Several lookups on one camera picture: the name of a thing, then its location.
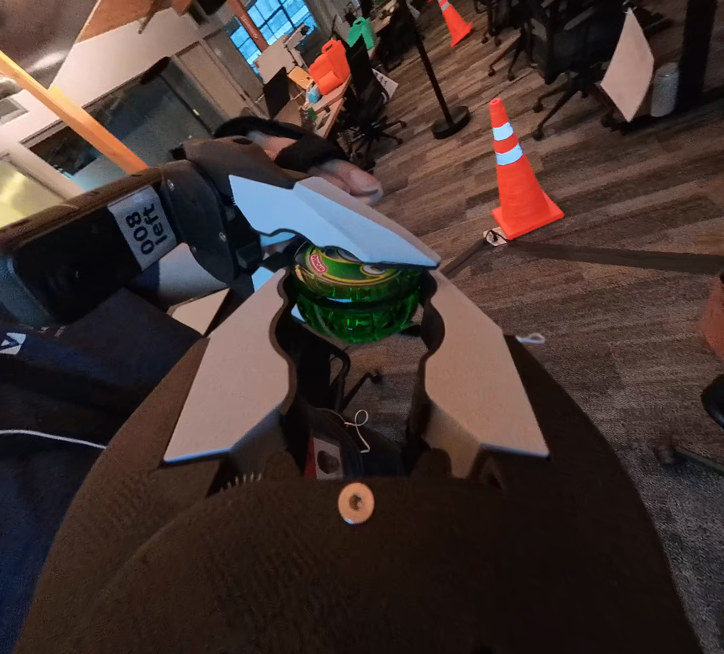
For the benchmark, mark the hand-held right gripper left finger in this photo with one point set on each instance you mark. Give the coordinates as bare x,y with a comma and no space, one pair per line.
237,382

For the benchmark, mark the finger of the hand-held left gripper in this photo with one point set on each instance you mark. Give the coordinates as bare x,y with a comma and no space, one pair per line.
339,224
198,312

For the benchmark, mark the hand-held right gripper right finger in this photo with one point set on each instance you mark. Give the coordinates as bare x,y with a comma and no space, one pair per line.
481,382

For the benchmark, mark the green translucent yoyo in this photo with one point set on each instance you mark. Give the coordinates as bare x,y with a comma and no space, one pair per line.
350,320

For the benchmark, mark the person's left hand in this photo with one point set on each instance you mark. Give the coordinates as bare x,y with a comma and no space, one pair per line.
356,181

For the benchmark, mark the black bag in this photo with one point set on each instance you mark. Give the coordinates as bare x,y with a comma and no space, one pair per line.
333,433

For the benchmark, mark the navy blue jacket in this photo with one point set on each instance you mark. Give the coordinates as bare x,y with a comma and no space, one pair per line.
56,382

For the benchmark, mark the wooden beam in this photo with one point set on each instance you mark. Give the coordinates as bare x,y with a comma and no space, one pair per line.
68,116

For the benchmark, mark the black office chair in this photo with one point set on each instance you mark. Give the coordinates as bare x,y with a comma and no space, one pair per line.
714,399
571,37
365,82

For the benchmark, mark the black monitor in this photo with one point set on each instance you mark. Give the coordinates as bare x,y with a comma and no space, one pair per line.
277,91

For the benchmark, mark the orange bag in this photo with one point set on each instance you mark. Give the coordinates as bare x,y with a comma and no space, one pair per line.
328,71

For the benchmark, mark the large orange traffic cone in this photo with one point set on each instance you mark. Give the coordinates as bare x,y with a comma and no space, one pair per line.
517,184

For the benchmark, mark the green bag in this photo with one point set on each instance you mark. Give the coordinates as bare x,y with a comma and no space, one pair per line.
362,34

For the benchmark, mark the blue paned window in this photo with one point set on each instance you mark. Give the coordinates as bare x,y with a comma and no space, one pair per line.
271,20

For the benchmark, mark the white hanging sheet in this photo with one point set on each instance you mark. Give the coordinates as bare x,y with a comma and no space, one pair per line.
628,65

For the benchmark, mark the white cylinder bin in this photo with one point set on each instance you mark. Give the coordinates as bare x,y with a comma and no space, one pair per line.
664,88

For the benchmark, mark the black stanchion post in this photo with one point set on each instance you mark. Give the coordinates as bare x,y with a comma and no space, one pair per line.
451,122

